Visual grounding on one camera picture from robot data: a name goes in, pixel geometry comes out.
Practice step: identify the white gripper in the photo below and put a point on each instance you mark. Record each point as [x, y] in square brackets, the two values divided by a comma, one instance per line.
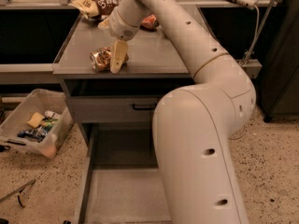
[122, 27]

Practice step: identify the crushed orange soda can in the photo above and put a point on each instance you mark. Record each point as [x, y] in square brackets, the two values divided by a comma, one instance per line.
[102, 61]

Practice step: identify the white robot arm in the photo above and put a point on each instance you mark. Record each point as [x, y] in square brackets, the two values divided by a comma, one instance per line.
[191, 125]

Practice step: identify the red soda can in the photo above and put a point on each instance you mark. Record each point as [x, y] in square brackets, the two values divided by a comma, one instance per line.
[150, 23]

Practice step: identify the grey drawer cabinet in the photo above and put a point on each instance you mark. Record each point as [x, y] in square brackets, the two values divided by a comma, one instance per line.
[113, 88]

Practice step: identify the grey upper closed drawer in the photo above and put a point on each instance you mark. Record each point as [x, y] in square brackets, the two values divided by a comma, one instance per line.
[108, 109]

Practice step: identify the grey open pulled-out drawer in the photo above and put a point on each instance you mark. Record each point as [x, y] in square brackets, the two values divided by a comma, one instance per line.
[121, 183]

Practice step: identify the brown chip bag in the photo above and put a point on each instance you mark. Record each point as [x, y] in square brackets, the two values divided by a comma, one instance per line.
[95, 9]

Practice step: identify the white bottle in bin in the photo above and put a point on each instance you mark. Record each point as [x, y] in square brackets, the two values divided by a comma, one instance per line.
[52, 115]

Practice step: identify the yellow sponge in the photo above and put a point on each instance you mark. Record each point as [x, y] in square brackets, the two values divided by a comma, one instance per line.
[35, 120]

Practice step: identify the clear plastic storage bin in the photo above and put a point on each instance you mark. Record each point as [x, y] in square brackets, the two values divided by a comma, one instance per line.
[39, 124]

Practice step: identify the blue snack packet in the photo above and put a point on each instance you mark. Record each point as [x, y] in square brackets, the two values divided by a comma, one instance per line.
[34, 134]

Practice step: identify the metal stand leg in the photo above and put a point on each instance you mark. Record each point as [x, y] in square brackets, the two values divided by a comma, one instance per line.
[21, 193]

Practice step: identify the black drawer handle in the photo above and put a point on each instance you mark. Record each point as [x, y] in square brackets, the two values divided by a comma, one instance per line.
[139, 107]

